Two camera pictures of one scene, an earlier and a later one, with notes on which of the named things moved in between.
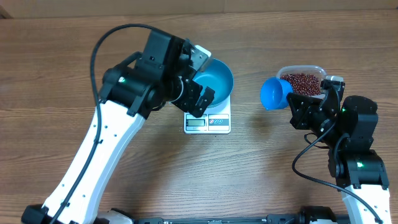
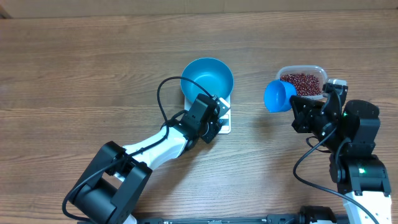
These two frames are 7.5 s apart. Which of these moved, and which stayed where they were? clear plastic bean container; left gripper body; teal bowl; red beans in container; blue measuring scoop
Moved: left gripper body; blue measuring scoop
Stayed: teal bowl; red beans in container; clear plastic bean container
